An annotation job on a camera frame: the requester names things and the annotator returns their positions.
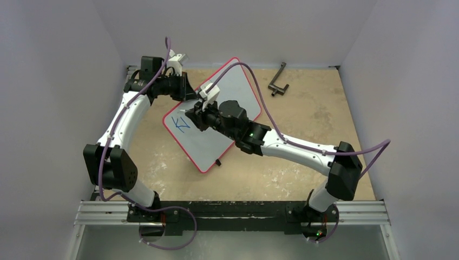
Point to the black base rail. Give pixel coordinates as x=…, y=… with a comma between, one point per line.
x=288, y=217

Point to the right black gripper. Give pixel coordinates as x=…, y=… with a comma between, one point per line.
x=200, y=117

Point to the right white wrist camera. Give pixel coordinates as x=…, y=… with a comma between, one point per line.
x=208, y=94

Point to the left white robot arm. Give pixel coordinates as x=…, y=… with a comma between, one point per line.
x=108, y=164

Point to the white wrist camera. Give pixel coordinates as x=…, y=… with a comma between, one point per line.
x=208, y=94
x=176, y=61

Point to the red framed whiteboard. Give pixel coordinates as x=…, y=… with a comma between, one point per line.
x=204, y=148

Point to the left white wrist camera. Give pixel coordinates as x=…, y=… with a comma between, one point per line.
x=176, y=61

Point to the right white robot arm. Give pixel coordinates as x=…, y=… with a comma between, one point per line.
x=339, y=164

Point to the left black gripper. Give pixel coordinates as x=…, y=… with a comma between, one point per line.
x=185, y=91

